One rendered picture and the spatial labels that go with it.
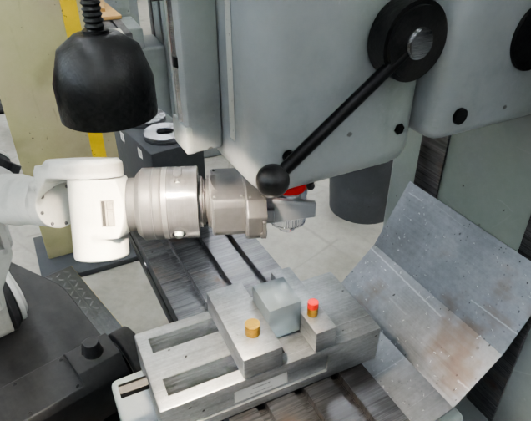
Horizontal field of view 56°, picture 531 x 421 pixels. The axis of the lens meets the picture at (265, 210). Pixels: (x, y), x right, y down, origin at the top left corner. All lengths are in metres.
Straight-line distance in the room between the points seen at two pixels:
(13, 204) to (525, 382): 0.84
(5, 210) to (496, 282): 0.74
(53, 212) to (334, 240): 2.09
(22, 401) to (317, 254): 1.62
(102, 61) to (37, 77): 1.92
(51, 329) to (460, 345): 1.04
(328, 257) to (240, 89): 2.11
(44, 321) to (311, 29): 1.24
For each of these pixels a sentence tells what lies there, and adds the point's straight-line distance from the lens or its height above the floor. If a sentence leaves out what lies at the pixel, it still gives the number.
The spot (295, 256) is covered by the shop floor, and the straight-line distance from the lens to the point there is 2.52.
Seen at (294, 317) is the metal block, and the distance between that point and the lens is 0.76.
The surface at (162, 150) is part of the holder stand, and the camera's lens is 1.05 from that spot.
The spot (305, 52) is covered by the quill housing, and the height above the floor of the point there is 1.45.
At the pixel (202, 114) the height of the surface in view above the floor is 1.38.
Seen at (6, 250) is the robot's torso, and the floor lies 0.93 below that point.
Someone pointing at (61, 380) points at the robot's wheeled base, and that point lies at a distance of 1.33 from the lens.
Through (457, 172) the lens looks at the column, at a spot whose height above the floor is 1.15.
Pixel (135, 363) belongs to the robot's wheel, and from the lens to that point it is 1.34.
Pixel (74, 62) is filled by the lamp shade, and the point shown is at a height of 1.47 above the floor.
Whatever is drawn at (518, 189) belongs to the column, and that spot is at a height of 1.18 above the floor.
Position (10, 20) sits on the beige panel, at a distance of 2.22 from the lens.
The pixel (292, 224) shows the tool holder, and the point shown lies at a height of 1.22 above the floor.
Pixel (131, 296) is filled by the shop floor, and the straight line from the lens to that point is 2.38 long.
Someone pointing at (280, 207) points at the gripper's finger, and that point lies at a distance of 0.59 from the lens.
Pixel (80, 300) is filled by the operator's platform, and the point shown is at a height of 0.40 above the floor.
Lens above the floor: 1.57
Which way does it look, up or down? 33 degrees down
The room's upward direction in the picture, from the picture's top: straight up
